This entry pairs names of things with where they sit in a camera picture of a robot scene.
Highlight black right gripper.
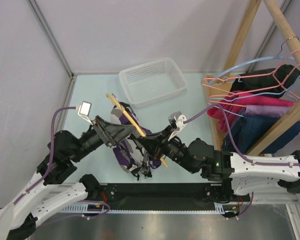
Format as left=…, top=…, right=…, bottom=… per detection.
left=137, top=124, right=197, bottom=174

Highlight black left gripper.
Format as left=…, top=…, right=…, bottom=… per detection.
left=71, top=114, right=137, bottom=162

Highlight purple camouflage trousers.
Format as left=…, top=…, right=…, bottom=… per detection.
left=110, top=101, right=162, bottom=181

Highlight yellow clothes hanger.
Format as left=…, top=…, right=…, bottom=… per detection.
left=106, top=93, right=168, bottom=167

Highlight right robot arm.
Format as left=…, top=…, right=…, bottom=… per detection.
left=137, top=126, right=300, bottom=201

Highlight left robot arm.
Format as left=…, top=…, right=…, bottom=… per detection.
left=0, top=116, right=138, bottom=240

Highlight pink garment on hanger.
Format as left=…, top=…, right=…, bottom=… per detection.
left=207, top=93, right=294, bottom=133

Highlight lilac garment on hanger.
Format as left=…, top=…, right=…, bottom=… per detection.
left=230, top=105, right=291, bottom=127

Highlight black garment on hanger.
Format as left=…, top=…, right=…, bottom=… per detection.
left=230, top=64, right=300, bottom=99

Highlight white plastic basket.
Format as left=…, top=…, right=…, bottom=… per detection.
left=118, top=58, right=188, bottom=108

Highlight dark blue denim garment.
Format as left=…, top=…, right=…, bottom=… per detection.
left=231, top=115, right=300, bottom=154

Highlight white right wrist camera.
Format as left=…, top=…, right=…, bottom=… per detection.
left=168, top=111, right=187, bottom=141

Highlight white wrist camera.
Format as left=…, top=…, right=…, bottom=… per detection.
left=168, top=111, right=187, bottom=141
left=75, top=101, right=93, bottom=125

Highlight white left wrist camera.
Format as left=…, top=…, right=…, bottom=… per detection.
left=75, top=101, right=93, bottom=125

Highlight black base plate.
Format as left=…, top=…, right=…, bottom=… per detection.
left=100, top=183, right=251, bottom=211

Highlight pink wire hanger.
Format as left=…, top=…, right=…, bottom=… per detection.
left=201, top=53, right=300, bottom=101
left=207, top=93, right=246, bottom=108

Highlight wooden clothes rack frame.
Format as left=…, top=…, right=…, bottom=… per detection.
left=202, top=0, right=300, bottom=155

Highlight white cable duct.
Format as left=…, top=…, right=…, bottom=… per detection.
left=59, top=202, right=238, bottom=216

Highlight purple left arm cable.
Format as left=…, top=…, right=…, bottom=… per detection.
left=13, top=106, right=82, bottom=201

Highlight aluminium corner post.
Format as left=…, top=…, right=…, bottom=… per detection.
left=26, top=0, right=74, bottom=79

